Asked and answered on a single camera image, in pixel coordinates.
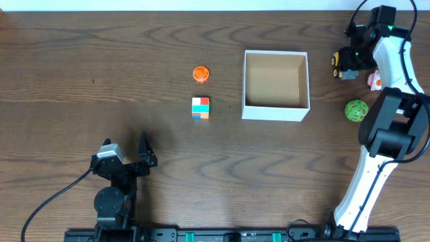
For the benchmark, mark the multicoloured block cube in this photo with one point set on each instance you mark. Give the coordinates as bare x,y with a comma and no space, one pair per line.
200,107

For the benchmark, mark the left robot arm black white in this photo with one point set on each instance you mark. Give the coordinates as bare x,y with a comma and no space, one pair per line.
115,204

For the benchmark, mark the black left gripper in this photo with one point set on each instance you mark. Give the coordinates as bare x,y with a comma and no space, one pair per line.
125,167

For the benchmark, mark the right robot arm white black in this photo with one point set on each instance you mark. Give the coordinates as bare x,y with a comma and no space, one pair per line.
393,126

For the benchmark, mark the orange round gear toy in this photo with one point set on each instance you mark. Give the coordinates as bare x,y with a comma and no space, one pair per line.
201,74

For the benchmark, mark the grey yellow toy truck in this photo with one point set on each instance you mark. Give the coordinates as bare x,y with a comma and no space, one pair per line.
347,74

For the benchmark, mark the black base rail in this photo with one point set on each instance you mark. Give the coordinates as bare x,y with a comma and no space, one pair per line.
174,235

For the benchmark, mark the green polyhedral dice ball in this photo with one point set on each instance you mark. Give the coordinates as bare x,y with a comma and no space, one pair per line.
356,110

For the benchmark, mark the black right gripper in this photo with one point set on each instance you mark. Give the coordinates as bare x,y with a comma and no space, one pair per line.
346,62

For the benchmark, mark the white cardboard box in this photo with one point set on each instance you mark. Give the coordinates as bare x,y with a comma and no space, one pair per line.
275,85

